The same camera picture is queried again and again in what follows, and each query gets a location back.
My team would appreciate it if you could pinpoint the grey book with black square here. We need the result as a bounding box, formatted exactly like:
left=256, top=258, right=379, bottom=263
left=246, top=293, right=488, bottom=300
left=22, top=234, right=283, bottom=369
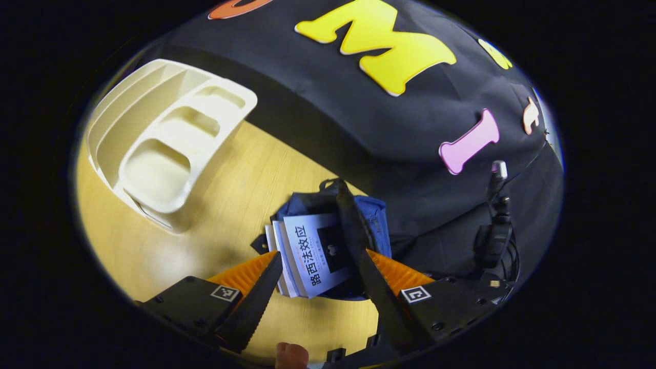
left=281, top=212, right=355, bottom=299

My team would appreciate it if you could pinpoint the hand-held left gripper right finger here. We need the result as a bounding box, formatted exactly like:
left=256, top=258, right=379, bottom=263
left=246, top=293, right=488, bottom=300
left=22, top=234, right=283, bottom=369
left=359, top=249, right=513, bottom=358

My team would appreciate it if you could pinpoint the blue schoolbag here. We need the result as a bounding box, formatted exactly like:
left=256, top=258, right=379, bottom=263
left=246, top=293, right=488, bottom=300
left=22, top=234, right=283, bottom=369
left=250, top=177, right=394, bottom=301

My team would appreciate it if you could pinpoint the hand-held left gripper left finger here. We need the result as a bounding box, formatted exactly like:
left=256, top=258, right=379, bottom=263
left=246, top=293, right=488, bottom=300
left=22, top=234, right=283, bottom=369
left=135, top=250, right=284, bottom=355

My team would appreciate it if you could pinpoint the white plastic bookshelf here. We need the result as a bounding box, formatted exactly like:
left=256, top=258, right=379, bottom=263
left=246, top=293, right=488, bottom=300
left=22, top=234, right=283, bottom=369
left=86, top=58, right=259, bottom=235

